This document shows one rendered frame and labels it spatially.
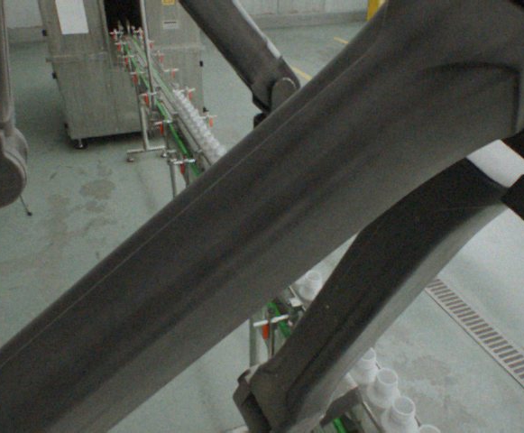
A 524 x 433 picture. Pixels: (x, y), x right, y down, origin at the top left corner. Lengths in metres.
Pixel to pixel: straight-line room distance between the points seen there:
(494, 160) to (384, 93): 0.12
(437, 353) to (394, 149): 2.47
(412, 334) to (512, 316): 0.60
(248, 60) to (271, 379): 0.39
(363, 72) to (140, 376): 0.15
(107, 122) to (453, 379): 3.66
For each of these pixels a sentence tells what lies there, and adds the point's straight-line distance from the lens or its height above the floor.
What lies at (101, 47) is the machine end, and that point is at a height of 0.93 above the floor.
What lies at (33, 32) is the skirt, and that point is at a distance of 10.15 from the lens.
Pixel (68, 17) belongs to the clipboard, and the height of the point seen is 1.19.
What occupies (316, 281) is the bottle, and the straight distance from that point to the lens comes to 1.06.
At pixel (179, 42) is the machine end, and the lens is 4.68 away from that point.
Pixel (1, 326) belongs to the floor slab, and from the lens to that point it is 2.94.
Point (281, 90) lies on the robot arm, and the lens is 0.65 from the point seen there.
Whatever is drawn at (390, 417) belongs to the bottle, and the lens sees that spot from 0.88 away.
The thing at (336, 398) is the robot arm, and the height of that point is 1.40.
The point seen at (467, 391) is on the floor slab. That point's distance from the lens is 2.51.
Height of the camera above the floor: 1.83
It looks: 32 degrees down
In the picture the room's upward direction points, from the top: straight up
